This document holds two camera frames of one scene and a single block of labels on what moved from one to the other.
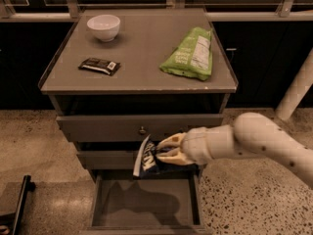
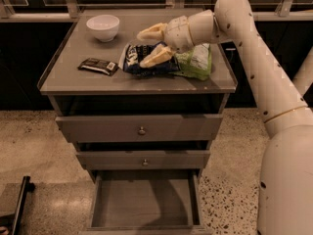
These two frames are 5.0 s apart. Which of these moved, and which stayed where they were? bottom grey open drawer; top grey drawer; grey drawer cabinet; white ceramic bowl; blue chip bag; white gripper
Moved: blue chip bag; white gripper
Stayed: bottom grey open drawer; top grey drawer; grey drawer cabinet; white ceramic bowl
